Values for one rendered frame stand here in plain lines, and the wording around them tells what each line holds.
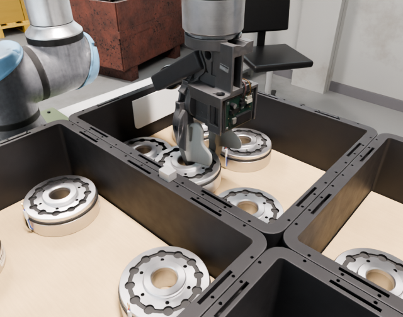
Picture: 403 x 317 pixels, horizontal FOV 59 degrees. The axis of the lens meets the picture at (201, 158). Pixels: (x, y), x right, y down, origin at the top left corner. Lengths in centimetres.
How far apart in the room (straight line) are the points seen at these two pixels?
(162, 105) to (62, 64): 23
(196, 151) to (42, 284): 26
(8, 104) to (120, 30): 233
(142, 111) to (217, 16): 32
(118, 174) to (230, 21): 25
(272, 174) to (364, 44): 247
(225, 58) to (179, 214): 19
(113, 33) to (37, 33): 230
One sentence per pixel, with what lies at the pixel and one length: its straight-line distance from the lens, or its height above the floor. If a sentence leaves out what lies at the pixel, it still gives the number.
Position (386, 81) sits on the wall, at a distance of 304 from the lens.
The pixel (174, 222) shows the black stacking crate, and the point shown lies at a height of 88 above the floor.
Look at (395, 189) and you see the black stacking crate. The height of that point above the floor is 85.
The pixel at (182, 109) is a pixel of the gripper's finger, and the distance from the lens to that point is 49.
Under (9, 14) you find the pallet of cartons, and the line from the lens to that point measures 511.
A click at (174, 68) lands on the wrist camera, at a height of 103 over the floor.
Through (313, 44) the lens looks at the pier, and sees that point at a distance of 307.
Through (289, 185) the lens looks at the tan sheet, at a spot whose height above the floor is 83.
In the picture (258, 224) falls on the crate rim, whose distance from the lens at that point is 39.
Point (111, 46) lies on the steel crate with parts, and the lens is 315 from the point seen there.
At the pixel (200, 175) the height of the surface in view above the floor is 89.
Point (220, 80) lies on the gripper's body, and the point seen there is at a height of 103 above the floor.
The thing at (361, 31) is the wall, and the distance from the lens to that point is 303.
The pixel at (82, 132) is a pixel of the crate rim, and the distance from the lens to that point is 57.
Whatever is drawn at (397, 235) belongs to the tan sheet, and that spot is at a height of 83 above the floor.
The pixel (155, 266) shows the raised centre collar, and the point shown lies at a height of 87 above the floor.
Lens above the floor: 120
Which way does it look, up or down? 34 degrees down
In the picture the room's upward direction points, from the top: straight up
